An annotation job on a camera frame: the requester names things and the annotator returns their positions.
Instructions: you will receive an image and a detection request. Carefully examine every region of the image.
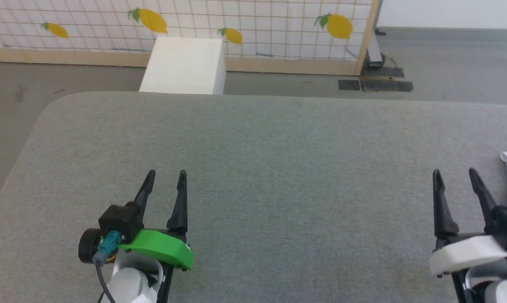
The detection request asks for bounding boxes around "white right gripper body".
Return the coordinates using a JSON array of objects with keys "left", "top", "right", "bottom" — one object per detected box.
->
[{"left": 429, "top": 231, "right": 507, "bottom": 303}]

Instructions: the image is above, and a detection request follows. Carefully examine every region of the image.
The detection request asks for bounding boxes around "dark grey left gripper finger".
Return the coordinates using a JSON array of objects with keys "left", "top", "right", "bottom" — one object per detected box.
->
[
  {"left": 132, "top": 170, "right": 157, "bottom": 221},
  {"left": 166, "top": 170, "right": 189, "bottom": 235}
]

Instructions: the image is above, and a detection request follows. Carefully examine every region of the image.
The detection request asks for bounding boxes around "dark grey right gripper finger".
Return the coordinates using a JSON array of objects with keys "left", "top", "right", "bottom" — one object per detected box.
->
[
  {"left": 432, "top": 169, "right": 460, "bottom": 239},
  {"left": 468, "top": 167, "right": 499, "bottom": 233}
]

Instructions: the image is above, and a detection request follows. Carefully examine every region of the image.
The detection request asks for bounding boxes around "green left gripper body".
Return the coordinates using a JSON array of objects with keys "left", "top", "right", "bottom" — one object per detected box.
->
[{"left": 118, "top": 229, "right": 195, "bottom": 303}]

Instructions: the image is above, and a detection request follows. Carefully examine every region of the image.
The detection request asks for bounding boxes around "grey fabric sofa surface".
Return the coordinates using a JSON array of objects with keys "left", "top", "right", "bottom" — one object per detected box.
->
[{"left": 0, "top": 92, "right": 507, "bottom": 303}]

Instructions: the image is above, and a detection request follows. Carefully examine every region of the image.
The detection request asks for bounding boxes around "white rectangular box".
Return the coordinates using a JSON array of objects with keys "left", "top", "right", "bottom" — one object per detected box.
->
[{"left": 139, "top": 37, "right": 227, "bottom": 95}]

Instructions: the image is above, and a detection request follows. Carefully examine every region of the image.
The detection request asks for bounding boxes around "long black floor tape patch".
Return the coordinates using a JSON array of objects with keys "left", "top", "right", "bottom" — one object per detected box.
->
[{"left": 360, "top": 79, "right": 414, "bottom": 93}]

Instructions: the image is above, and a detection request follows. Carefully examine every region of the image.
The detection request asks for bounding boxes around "grey metal panel stand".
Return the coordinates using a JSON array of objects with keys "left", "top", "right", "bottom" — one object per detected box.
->
[{"left": 364, "top": 27, "right": 387, "bottom": 69}]

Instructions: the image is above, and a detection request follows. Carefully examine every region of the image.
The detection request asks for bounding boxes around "lemon print grid panel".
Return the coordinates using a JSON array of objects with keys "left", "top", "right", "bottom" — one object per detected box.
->
[{"left": 0, "top": 0, "right": 382, "bottom": 76}]

